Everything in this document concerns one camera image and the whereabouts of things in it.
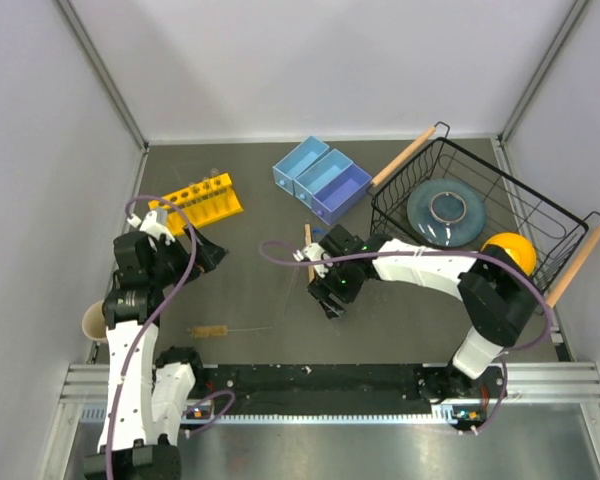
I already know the paper cup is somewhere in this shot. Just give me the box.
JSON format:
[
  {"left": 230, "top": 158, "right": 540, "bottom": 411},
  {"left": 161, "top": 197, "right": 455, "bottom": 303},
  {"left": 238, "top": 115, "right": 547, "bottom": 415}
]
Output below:
[{"left": 81, "top": 300, "right": 107, "bottom": 343}]

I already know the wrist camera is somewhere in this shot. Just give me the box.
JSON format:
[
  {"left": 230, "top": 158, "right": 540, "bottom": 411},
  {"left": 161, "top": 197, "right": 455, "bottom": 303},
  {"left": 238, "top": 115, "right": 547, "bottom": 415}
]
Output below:
[
  {"left": 293, "top": 243, "right": 331, "bottom": 278},
  {"left": 139, "top": 208, "right": 175, "bottom": 245}
]

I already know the test tube brush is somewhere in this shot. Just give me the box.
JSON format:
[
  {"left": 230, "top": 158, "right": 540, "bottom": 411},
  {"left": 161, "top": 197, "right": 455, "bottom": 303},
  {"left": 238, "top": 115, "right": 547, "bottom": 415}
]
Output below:
[{"left": 188, "top": 325, "right": 272, "bottom": 339}]

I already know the light blue drawer box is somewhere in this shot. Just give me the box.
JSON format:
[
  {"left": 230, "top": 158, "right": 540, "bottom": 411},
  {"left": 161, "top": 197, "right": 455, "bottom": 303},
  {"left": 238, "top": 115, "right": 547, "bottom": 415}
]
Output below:
[{"left": 272, "top": 136, "right": 330, "bottom": 195}]

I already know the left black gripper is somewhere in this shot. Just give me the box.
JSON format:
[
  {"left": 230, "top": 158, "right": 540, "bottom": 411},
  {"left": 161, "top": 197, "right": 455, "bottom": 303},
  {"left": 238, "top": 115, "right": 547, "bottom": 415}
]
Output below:
[{"left": 147, "top": 223, "right": 228, "bottom": 287}]

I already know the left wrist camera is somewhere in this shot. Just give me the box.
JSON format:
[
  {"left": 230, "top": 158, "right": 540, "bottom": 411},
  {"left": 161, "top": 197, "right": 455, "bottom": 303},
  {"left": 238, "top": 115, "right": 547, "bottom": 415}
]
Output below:
[{"left": 139, "top": 208, "right": 175, "bottom": 245}]

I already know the yellow test tube rack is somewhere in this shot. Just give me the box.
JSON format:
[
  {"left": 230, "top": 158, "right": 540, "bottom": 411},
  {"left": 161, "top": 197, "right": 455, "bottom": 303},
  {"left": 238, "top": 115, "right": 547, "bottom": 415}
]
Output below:
[{"left": 164, "top": 173, "right": 244, "bottom": 229}]

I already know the purple drawer box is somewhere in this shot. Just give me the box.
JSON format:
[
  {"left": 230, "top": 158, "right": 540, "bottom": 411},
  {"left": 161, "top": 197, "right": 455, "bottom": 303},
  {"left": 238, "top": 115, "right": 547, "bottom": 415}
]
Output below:
[{"left": 311, "top": 163, "right": 372, "bottom": 225}]

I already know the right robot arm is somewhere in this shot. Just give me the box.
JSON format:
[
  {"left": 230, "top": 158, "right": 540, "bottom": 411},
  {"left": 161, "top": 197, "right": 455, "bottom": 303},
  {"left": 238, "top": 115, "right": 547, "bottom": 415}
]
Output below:
[{"left": 294, "top": 225, "right": 541, "bottom": 396}]

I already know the black wire dish rack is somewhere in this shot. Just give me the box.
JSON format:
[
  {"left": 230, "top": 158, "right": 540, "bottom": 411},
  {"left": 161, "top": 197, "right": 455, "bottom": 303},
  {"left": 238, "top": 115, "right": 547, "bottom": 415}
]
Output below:
[{"left": 370, "top": 122, "right": 600, "bottom": 293}]

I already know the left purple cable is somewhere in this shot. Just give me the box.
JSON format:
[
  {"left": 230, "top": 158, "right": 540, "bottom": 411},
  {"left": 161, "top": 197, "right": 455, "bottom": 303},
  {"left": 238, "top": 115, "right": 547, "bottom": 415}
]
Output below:
[{"left": 102, "top": 194, "right": 236, "bottom": 480}]

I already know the blue ceramic plate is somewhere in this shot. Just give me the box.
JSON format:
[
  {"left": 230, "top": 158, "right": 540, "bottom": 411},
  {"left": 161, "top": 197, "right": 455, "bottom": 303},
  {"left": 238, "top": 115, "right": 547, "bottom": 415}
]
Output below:
[{"left": 406, "top": 178, "right": 487, "bottom": 249}]

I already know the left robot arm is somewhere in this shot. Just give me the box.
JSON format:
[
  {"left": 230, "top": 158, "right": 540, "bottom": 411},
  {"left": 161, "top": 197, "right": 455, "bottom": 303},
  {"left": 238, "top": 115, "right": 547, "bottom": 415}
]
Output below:
[{"left": 83, "top": 231, "right": 228, "bottom": 479}]

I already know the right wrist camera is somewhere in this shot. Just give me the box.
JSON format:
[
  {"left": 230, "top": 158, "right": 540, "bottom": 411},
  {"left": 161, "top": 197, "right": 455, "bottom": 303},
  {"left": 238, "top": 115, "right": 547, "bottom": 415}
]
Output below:
[{"left": 293, "top": 243, "right": 331, "bottom": 278}]

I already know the wooden stick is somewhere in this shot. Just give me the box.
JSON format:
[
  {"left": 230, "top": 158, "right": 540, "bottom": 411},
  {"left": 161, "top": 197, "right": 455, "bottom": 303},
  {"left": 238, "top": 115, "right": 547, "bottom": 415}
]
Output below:
[{"left": 304, "top": 223, "right": 315, "bottom": 283}]

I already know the yellow ribbed bowl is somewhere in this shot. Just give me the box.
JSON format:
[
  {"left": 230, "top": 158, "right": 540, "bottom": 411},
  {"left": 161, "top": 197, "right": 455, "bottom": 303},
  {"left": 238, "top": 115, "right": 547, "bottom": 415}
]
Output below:
[{"left": 481, "top": 232, "right": 537, "bottom": 276}]

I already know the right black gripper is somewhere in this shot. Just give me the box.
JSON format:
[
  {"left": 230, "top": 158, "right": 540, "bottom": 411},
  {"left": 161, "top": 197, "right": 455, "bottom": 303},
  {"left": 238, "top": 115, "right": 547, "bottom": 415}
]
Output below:
[{"left": 308, "top": 257, "right": 362, "bottom": 320}]

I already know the middle blue drawer box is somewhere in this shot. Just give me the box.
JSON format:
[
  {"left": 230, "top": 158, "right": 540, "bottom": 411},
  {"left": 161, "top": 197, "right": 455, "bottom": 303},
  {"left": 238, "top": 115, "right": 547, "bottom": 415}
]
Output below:
[{"left": 294, "top": 149, "right": 353, "bottom": 208}]

